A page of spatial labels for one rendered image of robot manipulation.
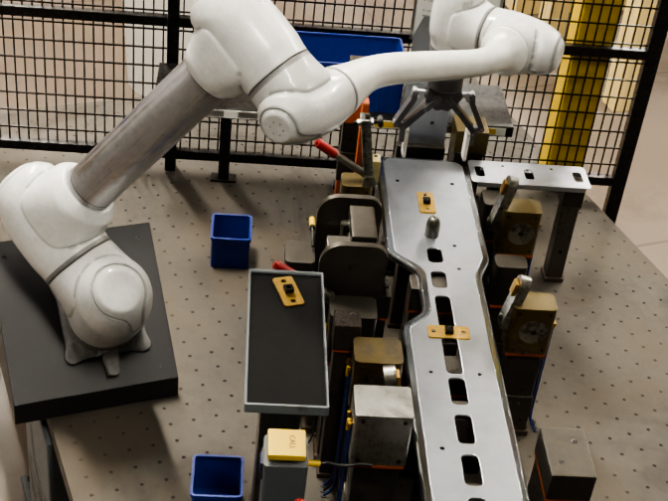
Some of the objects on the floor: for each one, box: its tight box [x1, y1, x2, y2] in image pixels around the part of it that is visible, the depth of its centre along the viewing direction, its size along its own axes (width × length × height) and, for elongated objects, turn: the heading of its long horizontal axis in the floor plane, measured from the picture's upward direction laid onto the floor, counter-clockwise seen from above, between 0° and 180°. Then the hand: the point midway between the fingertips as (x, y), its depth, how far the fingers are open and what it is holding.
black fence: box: [0, 0, 668, 224], centre depth 341 cm, size 14×197×155 cm, turn 84°
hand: (433, 151), depth 277 cm, fingers open, 13 cm apart
